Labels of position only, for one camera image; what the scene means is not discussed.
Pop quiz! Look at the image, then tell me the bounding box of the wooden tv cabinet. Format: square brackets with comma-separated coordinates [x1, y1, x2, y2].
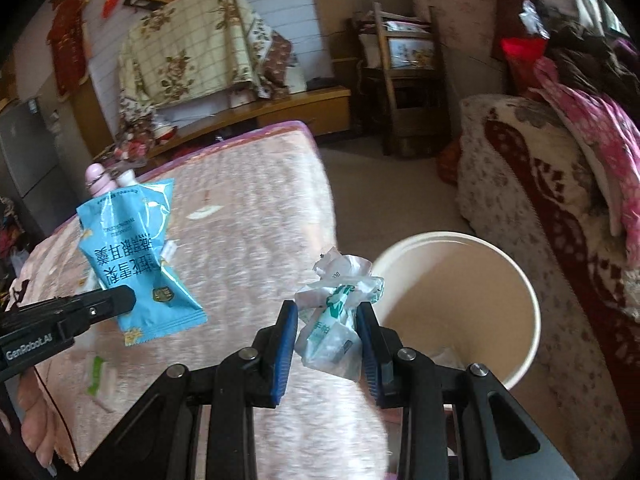
[94, 84, 353, 162]

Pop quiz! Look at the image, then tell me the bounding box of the red hanging ornament left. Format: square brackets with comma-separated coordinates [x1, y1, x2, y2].
[47, 0, 88, 101]

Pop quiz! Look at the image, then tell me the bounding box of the blue snack bag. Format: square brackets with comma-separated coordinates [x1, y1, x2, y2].
[77, 179, 207, 347]

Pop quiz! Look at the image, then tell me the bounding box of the pink quilted table cover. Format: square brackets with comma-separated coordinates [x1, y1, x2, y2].
[36, 122, 387, 479]

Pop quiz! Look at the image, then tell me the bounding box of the grey refrigerator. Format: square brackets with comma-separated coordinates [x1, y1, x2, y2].
[0, 99, 79, 240]

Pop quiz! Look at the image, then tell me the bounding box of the cream trash bucket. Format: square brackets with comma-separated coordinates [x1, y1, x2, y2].
[372, 231, 541, 389]

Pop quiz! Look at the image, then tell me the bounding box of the artificial flower bunch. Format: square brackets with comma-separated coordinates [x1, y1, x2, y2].
[114, 112, 155, 168]

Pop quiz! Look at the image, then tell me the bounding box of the floral cloth covered television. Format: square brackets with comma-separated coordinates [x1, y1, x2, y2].
[118, 0, 294, 111]

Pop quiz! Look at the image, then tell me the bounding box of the floral covered sofa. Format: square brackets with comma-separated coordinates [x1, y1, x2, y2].
[458, 94, 639, 479]

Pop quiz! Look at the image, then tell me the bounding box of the wooden chair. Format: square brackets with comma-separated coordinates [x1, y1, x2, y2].
[352, 2, 451, 159]

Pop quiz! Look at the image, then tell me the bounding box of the white pill bottle pink label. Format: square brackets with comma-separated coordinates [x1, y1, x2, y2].
[116, 169, 139, 188]

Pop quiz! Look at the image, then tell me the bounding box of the pink floral blanket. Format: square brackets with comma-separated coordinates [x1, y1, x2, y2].
[534, 56, 639, 240]

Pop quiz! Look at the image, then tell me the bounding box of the small wrapper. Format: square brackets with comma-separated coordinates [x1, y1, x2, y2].
[294, 248, 384, 382]

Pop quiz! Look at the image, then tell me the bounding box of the person's left hand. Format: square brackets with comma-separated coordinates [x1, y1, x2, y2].
[8, 367, 58, 474]

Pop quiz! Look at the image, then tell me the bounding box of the pink thermos bottle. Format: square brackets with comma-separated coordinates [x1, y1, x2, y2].
[85, 162, 118, 197]

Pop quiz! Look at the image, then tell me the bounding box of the dark clothes pile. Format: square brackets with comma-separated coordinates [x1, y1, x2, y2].
[546, 23, 639, 122]

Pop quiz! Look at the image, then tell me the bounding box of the floral covered tall appliance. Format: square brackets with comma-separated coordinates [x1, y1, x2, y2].
[413, 0, 503, 100]

